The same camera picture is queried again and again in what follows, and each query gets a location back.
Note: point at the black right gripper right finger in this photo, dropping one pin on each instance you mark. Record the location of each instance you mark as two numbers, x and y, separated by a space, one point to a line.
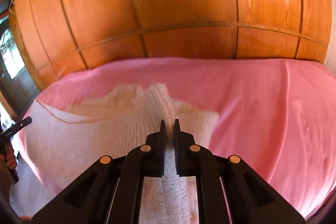
228 189

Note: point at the white knitted sweater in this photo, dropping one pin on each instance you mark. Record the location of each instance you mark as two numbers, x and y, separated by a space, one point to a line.
63 144

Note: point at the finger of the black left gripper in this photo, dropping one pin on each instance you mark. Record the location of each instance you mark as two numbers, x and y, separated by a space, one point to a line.
17 126

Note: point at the person's left hand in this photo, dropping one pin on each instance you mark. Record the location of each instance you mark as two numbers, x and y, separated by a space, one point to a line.
10 158

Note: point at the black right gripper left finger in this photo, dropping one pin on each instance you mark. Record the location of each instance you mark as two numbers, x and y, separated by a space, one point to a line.
110 190

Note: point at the pink bed sheet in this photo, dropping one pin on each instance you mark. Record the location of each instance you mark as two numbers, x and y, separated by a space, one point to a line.
278 115

